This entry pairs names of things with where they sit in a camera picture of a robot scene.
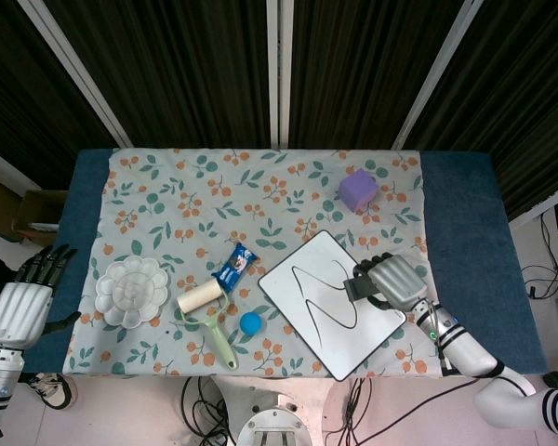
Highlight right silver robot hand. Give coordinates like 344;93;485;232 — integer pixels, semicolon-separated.
352;253;430;321

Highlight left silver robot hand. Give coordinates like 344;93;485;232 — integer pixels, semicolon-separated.
0;244;83;350

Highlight dark grey board eraser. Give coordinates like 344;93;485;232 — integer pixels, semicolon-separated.
342;273;382;303

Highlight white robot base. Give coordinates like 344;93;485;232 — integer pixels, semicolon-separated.
235;392;313;446

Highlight black and white sneaker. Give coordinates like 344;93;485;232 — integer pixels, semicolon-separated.
27;371;79;411

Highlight blue felt table cover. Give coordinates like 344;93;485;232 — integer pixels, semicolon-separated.
20;148;550;378

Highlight white dry-erase board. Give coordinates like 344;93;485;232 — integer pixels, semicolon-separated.
257;229;408;383

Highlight purple foam cube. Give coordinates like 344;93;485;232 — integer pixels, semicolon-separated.
338;168;379;216

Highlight open cardboard box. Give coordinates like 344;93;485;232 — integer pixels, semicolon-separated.
11;189;69;247

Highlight white flower-shaped paint palette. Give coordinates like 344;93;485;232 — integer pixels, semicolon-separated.
94;254;171;331

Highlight blue rubber ball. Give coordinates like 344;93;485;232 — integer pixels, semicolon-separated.
239;311;264;336

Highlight blue cookie packet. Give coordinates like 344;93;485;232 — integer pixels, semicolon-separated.
212;243;259;294

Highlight floral patterned tablecloth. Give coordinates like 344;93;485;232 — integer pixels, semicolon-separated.
62;147;447;380

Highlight green lint roller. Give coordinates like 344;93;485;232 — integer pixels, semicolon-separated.
175;279;240;371

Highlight black pleated curtain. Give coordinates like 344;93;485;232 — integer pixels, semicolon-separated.
0;0;558;219

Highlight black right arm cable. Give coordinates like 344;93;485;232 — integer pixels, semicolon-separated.
425;300;453;373

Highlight long black floor cable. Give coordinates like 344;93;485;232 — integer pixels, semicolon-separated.
325;376;480;446

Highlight thin black cable tangle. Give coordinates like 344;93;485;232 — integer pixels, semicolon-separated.
520;217;558;303

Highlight white metal frame post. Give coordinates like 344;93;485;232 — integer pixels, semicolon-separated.
0;141;43;191
266;0;295;150
506;179;558;230
17;0;132;148
392;0;485;151

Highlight black floor cable bundle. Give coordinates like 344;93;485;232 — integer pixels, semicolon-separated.
180;375;232;446

